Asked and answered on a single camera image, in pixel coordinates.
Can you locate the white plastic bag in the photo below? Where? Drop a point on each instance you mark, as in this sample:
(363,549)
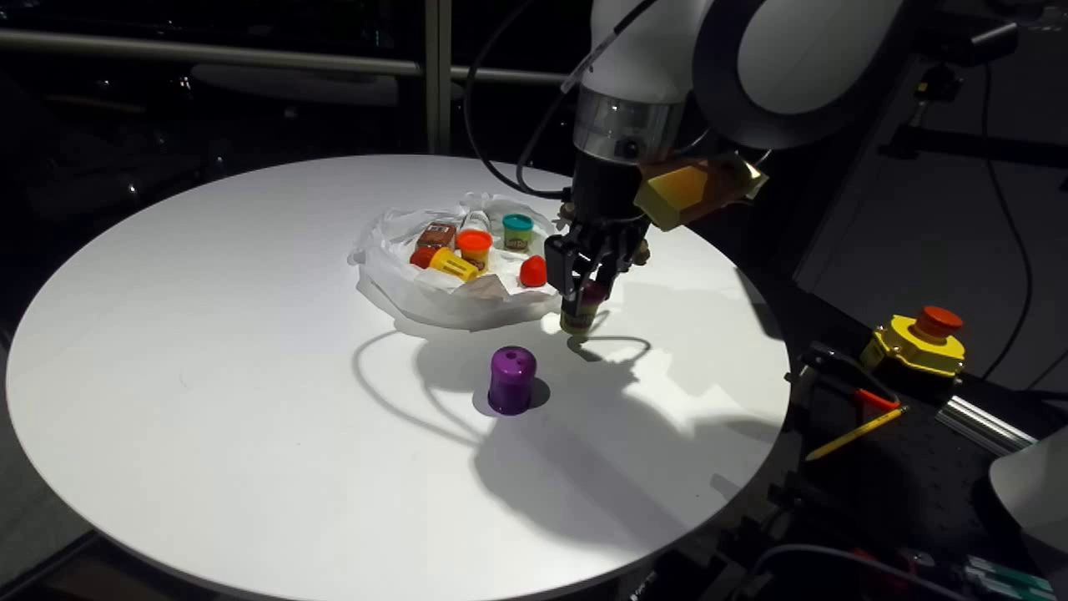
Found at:
(440,298)

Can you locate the metal window railing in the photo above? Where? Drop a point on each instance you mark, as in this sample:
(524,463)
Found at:
(399,62)

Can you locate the red round toy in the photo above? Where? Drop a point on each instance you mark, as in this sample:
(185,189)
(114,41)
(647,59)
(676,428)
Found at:
(537,272)

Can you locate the teal lid dough cup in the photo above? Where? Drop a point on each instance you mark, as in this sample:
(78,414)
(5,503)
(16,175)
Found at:
(519,232)

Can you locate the yellow red emergency stop button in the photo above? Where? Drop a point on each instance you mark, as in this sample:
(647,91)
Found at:
(923,343)

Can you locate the brown red toy block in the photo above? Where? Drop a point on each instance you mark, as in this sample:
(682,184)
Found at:
(431,237)

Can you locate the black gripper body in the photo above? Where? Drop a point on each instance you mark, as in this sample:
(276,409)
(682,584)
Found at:
(602,216)

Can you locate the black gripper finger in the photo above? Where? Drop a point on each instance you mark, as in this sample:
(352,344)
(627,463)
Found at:
(558,272)
(597,285)

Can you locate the yellow red pencil tools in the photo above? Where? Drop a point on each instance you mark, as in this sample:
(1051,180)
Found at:
(877,414)

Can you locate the purple plastic cylinder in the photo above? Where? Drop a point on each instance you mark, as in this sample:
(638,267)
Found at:
(511,377)

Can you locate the orange lid dough cup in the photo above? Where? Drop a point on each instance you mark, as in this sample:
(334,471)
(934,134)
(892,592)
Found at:
(474,244)

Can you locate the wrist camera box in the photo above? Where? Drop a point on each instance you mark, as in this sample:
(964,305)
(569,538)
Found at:
(682,193)

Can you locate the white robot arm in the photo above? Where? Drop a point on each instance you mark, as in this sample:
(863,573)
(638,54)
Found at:
(766,76)

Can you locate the yellow plastic cylinder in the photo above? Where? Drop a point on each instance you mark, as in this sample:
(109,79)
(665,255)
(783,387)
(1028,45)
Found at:
(454,265)

